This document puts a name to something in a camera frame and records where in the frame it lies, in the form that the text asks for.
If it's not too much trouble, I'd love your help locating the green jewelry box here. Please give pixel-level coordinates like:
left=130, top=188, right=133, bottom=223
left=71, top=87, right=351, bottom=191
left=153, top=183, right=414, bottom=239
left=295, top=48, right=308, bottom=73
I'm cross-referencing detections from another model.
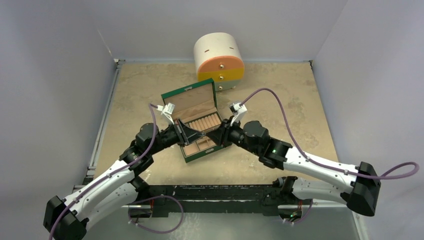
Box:
left=161, top=78, right=224, bottom=163

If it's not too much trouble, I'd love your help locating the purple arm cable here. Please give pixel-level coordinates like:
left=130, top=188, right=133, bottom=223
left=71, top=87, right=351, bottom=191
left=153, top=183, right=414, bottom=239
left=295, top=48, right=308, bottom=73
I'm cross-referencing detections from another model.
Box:
left=240, top=88, right=420, bottom=181
left=47, top=103, right=163, bottom=240

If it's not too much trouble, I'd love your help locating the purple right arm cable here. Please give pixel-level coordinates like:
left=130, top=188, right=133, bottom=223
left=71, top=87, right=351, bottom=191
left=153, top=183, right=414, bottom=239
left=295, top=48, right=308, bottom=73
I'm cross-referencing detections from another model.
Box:
left=240, top=88, right=420, bottom=181

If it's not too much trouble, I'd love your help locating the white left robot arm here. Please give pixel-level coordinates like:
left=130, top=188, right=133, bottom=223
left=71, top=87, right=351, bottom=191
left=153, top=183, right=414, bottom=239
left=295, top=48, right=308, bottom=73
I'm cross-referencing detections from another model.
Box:
left=43, top=119, right=205, bottom=240

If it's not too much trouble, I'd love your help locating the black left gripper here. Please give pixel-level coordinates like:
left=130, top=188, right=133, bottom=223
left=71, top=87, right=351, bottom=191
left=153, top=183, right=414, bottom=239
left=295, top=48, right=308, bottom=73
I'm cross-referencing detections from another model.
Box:
left=148, top=117, right=204, bottom=156

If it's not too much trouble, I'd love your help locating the round pastel drawer cabinet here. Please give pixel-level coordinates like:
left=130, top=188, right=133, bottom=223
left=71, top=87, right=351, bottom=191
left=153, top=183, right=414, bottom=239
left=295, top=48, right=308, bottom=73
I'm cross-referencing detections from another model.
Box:
left=193, top=32, right=245, bottom=91

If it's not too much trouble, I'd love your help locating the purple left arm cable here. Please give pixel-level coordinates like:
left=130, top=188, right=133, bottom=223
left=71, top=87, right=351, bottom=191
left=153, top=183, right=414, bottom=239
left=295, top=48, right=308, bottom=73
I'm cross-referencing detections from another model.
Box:
left=47, top=103, right=163, bottom=240

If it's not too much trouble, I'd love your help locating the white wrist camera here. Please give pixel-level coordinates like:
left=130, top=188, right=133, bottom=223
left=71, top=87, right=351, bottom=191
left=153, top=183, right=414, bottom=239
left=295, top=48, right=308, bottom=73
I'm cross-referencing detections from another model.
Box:
left=229, top=101, right=248, bottom=126
left=157, top=103, right=175, bottom=125

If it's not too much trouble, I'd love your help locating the aluminium frame rail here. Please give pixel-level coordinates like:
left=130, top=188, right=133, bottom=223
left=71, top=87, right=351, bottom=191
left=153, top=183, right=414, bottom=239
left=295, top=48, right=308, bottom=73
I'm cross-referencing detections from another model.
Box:
left=72, top=58, right=125, bottom=193

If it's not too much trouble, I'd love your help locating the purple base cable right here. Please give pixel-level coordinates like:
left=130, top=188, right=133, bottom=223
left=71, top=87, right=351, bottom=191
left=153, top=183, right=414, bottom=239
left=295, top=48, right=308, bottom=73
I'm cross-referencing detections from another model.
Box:
left=283, top=198, right=316, bottom=226

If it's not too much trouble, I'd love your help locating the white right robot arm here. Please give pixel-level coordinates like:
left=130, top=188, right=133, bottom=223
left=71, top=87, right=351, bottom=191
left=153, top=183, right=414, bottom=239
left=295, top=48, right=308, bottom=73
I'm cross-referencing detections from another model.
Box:
left=206, top=119, right=381, bottom=217

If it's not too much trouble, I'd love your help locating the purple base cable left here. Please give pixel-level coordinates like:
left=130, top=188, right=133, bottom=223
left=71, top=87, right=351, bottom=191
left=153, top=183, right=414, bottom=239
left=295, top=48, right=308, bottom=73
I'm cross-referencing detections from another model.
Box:
left=127, top=195, right=184, bottom=235

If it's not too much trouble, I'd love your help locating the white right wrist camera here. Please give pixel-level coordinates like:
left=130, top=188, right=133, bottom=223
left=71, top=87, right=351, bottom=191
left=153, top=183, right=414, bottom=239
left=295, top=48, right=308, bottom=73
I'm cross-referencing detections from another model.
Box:
left=229, top=101, right=248, bottom=126

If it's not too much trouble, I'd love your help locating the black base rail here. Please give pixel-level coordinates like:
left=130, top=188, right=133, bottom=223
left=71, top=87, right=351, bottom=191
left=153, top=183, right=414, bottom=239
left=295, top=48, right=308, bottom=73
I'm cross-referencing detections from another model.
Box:
left=132, top=176, right=312, bottom=222

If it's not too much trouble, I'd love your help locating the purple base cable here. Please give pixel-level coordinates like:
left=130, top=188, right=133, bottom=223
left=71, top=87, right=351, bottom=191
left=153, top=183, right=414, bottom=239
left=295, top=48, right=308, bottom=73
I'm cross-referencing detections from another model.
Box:
left=127, top=195, right=184, bottom=235
left=283, top=198, right=316, bottom=226

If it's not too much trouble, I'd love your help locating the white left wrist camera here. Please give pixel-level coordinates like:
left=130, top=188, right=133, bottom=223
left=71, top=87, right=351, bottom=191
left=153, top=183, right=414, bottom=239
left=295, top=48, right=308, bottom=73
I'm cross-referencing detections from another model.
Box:
left=157, top=103, right=175, bottom=125

